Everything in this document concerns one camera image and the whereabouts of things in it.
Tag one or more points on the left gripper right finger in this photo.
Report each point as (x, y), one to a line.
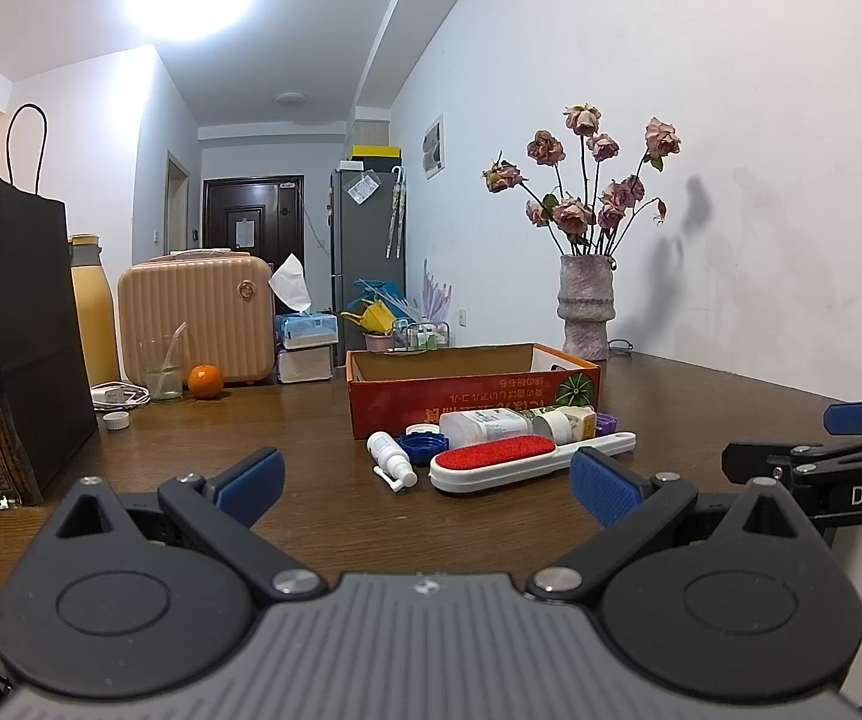
(634, 512)

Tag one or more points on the wire storage rack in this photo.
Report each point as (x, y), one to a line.
(421, 335)

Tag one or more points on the dried pink roses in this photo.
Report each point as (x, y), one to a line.
(595, 219)

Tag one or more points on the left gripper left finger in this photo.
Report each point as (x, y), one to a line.
(216, 516)

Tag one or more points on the white charger with cable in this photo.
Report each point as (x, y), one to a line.
(108, 397)

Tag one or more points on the yellow watering can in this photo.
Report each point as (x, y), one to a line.
(374, 318)

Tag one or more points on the orange fruit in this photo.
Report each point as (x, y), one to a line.
(205, 382)

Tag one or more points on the white tissue box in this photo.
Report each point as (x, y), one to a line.
(302, 365)

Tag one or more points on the red cardboard box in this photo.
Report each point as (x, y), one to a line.
(390, 391)

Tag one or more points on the small white cap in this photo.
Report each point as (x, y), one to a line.
(116, 420)

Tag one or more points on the dark entrance door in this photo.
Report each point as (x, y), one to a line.
(260, 217)

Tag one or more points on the yellow thermos jug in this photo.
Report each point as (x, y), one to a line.
(94, 306)

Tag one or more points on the pink ceramic vase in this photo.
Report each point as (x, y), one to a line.
(586, 304)

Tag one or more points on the small white spray bottle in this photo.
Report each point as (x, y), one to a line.
(391, 462)

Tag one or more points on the grey refrigerator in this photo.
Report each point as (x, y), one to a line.
(367, 242)

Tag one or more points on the blue tissue pack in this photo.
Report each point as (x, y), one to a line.
(298, 326)

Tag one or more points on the purple plastic lid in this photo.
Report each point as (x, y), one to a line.
(606, 424)

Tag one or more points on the white rectangular plastic bottle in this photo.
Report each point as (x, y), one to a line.
(483, 426)

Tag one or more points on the red white lint brush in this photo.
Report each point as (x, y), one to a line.
(477, 468)

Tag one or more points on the blue plastic lid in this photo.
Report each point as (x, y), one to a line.
(422, 447)

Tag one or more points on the clear drinking glass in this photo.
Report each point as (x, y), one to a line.
(162, 366)

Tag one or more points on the pink ribbed suitcase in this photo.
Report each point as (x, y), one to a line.
(220, 301)

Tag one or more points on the black paper bag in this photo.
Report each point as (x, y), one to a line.
(44, 389)

